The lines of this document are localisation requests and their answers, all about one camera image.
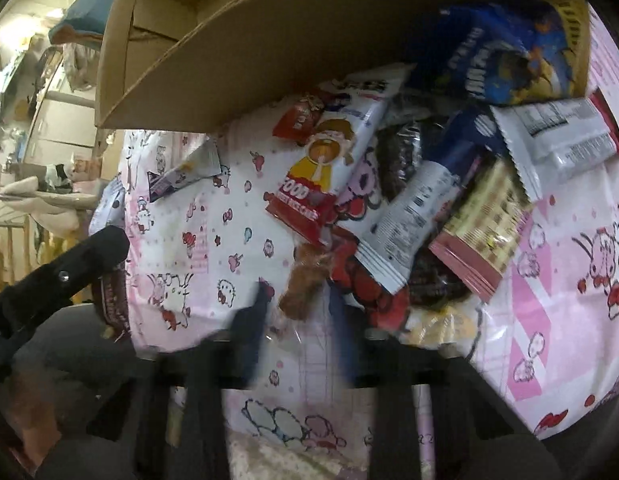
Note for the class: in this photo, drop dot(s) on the small red candy packet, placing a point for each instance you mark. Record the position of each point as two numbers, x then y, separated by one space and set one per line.
299 121

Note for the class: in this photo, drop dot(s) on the blue snack bag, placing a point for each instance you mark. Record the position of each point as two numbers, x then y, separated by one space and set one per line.
510 54

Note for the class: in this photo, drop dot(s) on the white red-edged snack packet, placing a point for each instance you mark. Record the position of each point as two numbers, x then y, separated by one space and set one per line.
552 142

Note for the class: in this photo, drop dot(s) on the teal folded mattress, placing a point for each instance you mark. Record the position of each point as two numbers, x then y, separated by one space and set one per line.
83 23

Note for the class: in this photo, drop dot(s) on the white cartoon boy snack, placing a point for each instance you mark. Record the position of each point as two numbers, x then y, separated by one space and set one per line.
335 147

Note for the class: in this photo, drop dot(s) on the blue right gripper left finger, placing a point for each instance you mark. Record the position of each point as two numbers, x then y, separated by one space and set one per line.
247 331

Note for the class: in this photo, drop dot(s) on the grey purple snack packet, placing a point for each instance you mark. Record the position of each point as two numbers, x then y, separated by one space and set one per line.
202 163

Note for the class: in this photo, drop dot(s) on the brown cardboard box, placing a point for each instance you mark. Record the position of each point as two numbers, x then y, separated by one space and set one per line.
192 65

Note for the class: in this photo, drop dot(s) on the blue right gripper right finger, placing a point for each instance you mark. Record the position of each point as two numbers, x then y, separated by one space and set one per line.
347 335

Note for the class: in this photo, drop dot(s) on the left hand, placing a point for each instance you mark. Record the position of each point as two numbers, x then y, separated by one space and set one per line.
27 405

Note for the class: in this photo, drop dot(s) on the blue white snack packet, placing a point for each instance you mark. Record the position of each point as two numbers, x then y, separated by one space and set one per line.
388 250

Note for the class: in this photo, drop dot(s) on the dark clear-wrapped snack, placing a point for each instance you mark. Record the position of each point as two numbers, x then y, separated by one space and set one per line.
399 152

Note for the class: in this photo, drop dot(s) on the wafer biscuit packet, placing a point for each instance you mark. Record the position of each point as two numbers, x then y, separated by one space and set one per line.
479 240

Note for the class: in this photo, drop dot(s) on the dark maroon snack packet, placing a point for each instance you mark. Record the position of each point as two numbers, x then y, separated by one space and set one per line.
110 302

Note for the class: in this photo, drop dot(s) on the brown clear-wrapped snack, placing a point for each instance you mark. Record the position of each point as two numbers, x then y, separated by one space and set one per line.
312 266

